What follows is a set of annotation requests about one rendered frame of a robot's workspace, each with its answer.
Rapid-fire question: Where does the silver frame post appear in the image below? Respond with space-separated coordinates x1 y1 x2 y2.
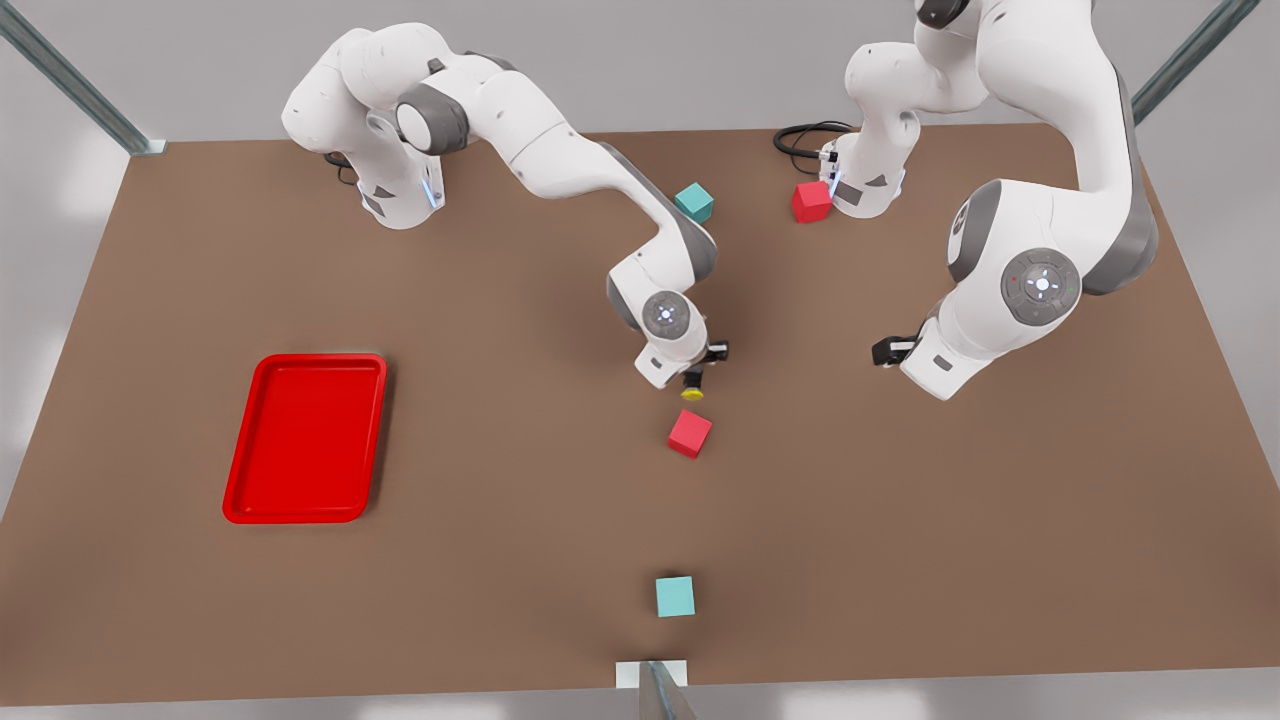
1130 0 1263 126
638 660 702 720
0 0 151 153

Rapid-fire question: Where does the red cube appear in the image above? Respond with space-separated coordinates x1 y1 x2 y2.
667 410 713 460
791 181 834 224

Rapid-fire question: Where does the red rectangular tray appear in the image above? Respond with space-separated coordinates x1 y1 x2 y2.
222 353 389 525

